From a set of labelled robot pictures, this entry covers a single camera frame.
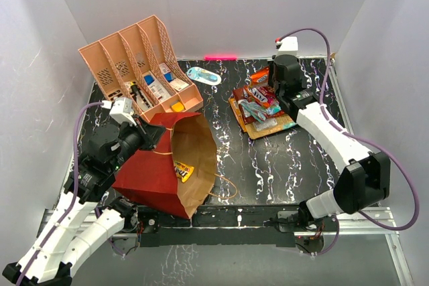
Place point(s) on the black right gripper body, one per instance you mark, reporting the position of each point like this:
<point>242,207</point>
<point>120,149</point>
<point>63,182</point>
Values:
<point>279,92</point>

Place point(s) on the yellow block in organizer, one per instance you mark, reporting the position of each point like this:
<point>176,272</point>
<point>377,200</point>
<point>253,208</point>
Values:
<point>177,107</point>

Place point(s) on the pink plastic desk organizer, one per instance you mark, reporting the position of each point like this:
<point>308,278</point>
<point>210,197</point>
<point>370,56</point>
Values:
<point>120,61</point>

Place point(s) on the teal snack packet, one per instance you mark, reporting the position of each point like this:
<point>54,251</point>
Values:
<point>260,113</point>

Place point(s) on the orange wafer snack packet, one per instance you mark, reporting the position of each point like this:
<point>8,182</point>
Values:
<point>236,110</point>

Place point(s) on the white card pack in organizer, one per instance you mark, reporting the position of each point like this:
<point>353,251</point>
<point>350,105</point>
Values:
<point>176,83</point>

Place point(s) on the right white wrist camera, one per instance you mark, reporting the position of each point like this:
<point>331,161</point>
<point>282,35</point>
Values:
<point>287,45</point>

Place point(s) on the yellow candy packet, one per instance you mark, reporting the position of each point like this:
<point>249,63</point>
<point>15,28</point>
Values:
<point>183,171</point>

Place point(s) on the pink tape strip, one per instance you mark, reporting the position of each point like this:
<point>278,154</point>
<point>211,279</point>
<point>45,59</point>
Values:
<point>222,57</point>

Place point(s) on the gold foil snack bag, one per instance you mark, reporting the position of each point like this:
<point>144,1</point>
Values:
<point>257,130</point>

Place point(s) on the red brown paper bag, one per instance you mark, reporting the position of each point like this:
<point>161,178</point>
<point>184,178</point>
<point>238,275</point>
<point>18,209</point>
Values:
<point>149,178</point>

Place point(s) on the orange candy bar pack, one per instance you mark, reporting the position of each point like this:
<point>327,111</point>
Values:
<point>262,95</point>

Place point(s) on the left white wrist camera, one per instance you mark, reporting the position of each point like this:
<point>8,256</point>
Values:
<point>120,110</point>

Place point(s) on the blue white box in organizer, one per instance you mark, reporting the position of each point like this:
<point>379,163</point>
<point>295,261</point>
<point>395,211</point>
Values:
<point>150,81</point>

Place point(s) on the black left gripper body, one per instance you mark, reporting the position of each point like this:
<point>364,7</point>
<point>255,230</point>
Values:
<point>135,137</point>

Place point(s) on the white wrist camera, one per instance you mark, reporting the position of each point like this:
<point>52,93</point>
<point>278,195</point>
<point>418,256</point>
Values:
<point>287,45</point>
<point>120,110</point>

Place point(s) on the black aluminium base frame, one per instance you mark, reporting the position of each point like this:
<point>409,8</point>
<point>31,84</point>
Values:
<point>238,225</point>

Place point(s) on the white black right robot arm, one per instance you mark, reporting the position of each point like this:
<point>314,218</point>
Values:
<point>364,175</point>

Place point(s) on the red chips bag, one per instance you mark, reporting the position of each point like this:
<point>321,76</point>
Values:
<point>240,94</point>

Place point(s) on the blue blister pack item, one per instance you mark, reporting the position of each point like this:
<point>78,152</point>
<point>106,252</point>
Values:
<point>199,74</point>

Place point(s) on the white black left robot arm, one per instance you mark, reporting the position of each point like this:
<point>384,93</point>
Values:
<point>60,249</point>

